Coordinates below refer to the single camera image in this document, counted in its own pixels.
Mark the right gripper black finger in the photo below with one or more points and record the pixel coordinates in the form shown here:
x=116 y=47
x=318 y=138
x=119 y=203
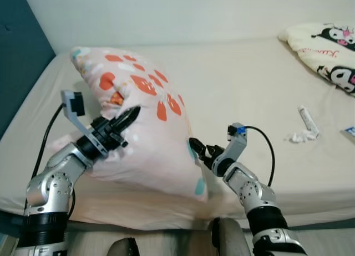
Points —
x=201 y=155
x=199 y=145

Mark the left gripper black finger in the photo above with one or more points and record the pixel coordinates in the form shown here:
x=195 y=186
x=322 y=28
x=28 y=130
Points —
x=127 y=126
x=126 y=116

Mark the pink pillow with orange flowers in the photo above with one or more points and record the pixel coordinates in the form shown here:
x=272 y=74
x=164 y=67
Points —
x=150 y=139

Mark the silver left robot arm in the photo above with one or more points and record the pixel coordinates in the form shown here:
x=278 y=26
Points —
x=52 y=184

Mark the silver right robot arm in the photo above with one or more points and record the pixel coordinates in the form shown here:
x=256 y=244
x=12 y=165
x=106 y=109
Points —
x=249 y=187

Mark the cream sheeted mattress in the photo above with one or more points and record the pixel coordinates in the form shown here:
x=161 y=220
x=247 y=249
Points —
x=238 y=90

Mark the crumpled white tissue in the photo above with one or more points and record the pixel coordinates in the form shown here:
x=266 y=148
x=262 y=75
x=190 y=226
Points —
x=297 y=137

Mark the robot right leg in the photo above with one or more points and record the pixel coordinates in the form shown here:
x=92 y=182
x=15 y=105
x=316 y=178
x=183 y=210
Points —
x=230 y=239

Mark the white squeeze tube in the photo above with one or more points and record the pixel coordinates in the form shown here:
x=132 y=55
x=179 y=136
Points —
x=308 y=120

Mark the white book with blue letters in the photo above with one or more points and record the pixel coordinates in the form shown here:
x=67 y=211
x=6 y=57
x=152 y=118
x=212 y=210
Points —
x=349 y=132

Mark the cream cartoon print pillow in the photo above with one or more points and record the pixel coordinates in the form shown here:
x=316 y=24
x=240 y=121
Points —
x=321 y=51

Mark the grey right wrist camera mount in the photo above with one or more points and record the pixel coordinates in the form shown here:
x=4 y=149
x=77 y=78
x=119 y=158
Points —
x=236 y=142

